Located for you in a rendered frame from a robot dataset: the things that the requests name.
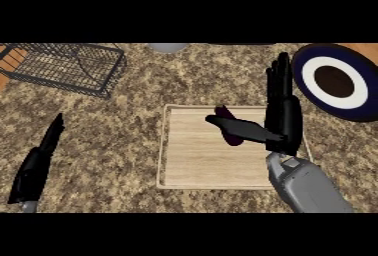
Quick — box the pale wooden tray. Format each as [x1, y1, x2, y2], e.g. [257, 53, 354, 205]
[155, 103, 314, 191]

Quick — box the navy and white plate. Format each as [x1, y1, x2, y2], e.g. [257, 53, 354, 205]
[291, 43, 378, 123]

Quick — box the pale grey rounded object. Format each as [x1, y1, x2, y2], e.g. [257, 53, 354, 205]
[146, 42, 190, 54]

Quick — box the dark purple eggplant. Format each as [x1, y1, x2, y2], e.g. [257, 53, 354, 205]
[214, 104, 245, 147]

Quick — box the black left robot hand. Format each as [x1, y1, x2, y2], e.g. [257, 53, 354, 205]
[6, 112, 66, 205]

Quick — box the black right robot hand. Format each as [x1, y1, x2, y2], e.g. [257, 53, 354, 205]
[204, 51, 304, 157]

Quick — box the black wire basket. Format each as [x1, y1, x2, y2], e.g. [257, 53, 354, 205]
[0, 43, 128, 99]

